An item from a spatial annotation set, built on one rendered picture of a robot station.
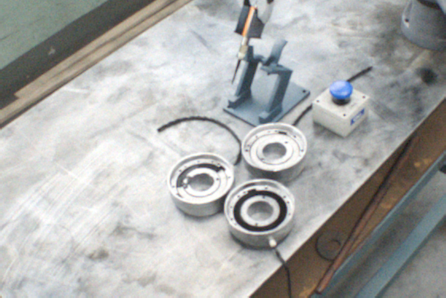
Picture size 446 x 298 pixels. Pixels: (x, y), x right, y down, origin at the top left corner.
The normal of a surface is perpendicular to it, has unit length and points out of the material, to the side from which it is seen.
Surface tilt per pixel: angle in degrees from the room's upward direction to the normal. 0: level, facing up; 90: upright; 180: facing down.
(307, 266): 0
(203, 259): 0
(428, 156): 0
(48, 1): 90
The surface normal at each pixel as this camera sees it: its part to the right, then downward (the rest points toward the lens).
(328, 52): -0.11, -0.71
